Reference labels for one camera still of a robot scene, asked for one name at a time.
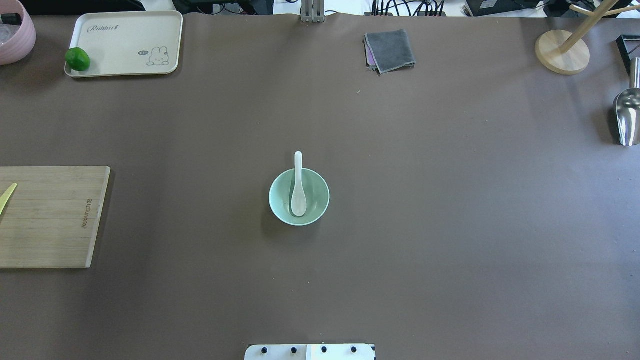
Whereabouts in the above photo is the aluminium frame post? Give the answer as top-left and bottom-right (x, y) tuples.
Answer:
(300, 0), (326, 23)

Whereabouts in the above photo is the pink bowl of ice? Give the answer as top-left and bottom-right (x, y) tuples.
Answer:
(0, 0), (37, 66)

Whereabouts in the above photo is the green bowl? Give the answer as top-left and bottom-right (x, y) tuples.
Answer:
(269, 168), (330, 227)

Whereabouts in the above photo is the black tray with wood inlay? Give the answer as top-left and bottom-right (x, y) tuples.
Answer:
(615, 34), (640, 75)

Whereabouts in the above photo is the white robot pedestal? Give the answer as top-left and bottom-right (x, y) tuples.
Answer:
(244, 342), (377, 360)

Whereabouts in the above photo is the wooden stand with round base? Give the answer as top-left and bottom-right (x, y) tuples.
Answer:
(534, 0), (640, 76)

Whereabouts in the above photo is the bamboo cutting board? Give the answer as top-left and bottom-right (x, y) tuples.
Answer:
(0, 166), (111, 269)

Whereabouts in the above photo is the yellow plastic knife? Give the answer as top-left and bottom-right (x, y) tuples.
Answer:
(0, 182), (18, 215)

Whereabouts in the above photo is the grey folded cloth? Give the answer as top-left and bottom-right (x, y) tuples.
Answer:
(363, 29), (416, 75)

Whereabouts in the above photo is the green lime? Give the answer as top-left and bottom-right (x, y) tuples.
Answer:
(64, 47), (91, 72)

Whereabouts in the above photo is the white spoon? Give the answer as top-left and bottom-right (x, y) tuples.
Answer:
(290, 151), (307, 217)

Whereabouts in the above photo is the beige rabbit tray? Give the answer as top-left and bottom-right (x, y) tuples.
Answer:
(64, 10), (184, 78)

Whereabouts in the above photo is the steel scoop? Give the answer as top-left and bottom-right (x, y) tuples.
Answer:
(614, 57), (640, 147)

